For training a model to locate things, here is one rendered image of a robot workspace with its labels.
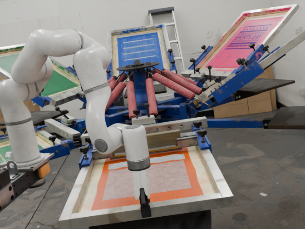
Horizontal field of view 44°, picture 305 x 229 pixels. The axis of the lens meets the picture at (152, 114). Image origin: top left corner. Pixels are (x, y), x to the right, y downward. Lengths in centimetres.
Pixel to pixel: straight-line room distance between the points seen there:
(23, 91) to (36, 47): 23
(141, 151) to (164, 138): 64
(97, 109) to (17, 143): 40
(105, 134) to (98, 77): 18
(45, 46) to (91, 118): 27
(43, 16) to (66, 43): 481
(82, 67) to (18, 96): 32
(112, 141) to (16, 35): 510
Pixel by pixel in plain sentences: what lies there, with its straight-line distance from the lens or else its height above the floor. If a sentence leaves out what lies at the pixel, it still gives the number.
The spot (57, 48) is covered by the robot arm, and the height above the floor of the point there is 154.
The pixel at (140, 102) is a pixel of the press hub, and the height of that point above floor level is 107.
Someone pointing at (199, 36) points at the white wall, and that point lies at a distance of 593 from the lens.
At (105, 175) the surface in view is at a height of 95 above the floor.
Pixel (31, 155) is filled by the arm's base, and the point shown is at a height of 117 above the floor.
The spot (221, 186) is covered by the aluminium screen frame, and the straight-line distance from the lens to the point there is 136.
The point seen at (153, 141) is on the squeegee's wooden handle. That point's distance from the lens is 182.
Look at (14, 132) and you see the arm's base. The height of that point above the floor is 126.
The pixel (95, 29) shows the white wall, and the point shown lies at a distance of 591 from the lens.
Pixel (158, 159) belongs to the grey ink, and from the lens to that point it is 177.
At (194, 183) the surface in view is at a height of 95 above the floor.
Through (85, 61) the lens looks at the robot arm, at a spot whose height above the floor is 149.
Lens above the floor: 157
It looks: 13 degrees down
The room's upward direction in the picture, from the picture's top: 8 degrees counter-clockwise
